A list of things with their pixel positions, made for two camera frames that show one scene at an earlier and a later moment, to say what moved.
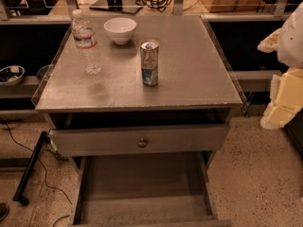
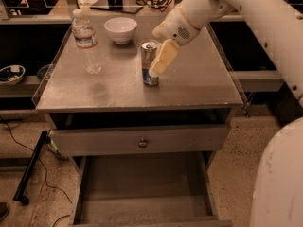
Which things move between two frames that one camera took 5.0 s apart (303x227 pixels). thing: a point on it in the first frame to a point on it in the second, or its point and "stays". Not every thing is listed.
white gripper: [293, 43] to [177, 29]
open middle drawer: [144, 189] stays
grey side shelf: [256, 80] stays
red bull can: [150, 61] stays
